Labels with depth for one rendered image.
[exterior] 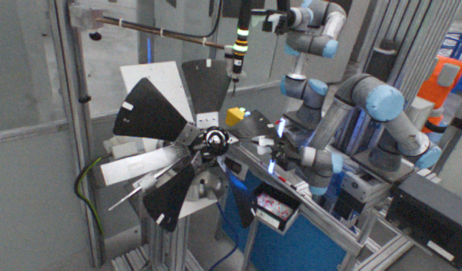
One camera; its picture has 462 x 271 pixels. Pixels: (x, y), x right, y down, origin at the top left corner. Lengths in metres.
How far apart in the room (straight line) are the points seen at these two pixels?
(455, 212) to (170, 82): 1.17
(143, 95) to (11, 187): 1.00
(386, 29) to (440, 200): 0.90
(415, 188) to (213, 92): 0.79
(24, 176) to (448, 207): 1.80
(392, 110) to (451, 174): 1.64
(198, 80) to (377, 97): 0.67
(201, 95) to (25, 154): 0.94
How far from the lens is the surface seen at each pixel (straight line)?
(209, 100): 1.22
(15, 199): 1.92
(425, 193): 1.21
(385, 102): 1.16
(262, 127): 1.35
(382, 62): 1.68
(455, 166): 2.76
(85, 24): 1.34
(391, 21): 1.77
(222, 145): 1.15
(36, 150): 1.78
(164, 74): 1.44
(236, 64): 1.10
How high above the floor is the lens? 1.83
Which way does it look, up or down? 30 degrees down
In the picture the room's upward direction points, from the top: 9 degrees clockwise
